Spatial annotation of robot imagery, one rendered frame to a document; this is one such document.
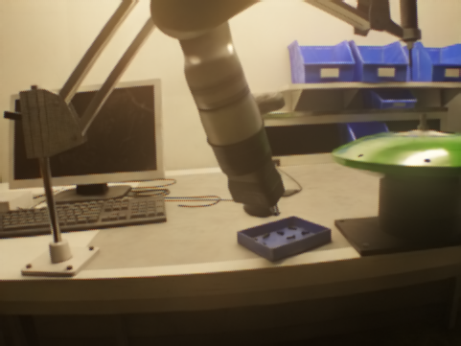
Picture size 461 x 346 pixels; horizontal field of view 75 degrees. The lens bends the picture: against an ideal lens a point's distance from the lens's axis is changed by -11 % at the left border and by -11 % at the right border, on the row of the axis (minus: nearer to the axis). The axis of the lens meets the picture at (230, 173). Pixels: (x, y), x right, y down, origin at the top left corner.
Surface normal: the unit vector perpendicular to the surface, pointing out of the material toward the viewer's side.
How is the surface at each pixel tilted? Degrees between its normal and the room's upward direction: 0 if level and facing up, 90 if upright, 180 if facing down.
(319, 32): 90
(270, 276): 90
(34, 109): 90
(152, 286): 90
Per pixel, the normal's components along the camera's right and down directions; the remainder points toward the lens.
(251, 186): -0.52, 0.57
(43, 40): 0.06, 0.18
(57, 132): 0.30, 0.15
